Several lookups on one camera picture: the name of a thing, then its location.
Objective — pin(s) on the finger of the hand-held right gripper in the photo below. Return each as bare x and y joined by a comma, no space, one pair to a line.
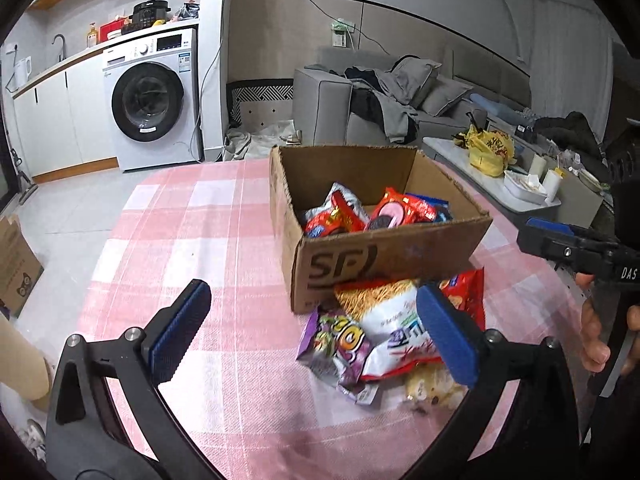
547,224
555,247

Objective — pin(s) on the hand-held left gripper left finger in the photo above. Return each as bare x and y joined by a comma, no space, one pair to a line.
175,340

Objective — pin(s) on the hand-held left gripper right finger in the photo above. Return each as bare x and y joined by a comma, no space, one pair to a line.
447,335

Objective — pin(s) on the red biscuit snack packet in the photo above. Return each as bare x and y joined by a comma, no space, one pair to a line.
467,292

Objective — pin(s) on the clear biscuit packet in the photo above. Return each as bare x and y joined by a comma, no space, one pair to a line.
430,390

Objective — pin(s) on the white noodle snack packet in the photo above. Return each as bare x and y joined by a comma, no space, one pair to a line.
390,320

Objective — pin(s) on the brown cardboard box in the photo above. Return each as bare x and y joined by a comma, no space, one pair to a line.
400,260

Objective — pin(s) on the blue cookie packet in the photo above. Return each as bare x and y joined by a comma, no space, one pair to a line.
442,212

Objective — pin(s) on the purple candy packet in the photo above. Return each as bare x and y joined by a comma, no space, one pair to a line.
335,350

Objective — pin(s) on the red chocolate cookie packet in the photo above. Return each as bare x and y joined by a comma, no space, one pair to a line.
395,210

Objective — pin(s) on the person's right hand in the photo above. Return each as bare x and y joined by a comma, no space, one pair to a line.
592,330

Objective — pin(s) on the grey coffee table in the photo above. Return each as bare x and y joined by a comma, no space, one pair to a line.
575,205

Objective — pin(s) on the white cup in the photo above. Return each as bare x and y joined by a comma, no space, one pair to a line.
552,185
537,164

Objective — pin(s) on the white food container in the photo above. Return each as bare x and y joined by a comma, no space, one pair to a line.
522,190

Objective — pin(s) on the yellow plastic bag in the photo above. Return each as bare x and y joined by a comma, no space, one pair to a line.
490,152

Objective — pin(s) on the black coat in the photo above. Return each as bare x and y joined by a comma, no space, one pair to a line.
570,132

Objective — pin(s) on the pink checked tablecloth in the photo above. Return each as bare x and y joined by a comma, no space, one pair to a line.
200,240

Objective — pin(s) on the blue pillow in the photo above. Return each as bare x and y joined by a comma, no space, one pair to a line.
492,104

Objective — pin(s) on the beige bin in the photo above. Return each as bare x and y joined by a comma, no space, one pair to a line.
22,360

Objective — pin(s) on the small grey pillow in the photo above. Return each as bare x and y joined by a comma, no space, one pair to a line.
445,97

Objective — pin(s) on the printed floor cardboard box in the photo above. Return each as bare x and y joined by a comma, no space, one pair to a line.
17,270

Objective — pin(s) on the large grey pillow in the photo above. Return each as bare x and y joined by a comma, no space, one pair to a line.
412,77

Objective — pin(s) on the white floor cloth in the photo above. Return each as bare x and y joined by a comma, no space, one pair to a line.
260,140

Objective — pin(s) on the dark clothing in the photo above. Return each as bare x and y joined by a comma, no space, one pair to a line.
362,95

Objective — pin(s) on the white washing machine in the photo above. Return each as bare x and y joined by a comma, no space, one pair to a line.
150,105

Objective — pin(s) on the white kitchen counter cabinet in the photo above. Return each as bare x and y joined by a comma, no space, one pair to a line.
50,120

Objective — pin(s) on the grey sofa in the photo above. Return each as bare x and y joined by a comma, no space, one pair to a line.
320,105

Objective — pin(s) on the black and white patterned basket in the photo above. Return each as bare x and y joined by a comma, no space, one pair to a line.
260,97

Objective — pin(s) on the white kettle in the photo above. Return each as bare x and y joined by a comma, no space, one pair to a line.
22,75

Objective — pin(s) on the yellow soap bottle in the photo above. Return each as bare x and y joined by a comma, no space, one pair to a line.
92,36

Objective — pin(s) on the red box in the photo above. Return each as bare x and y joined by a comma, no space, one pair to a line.
111,31

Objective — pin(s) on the black faucet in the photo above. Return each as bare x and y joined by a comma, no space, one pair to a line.
60,42

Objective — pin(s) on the black pressure cooker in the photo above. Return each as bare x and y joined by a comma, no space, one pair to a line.
147,16

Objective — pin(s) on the black bag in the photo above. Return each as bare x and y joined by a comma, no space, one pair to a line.
189,12

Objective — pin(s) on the wall outlet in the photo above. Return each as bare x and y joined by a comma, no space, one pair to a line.
342,32

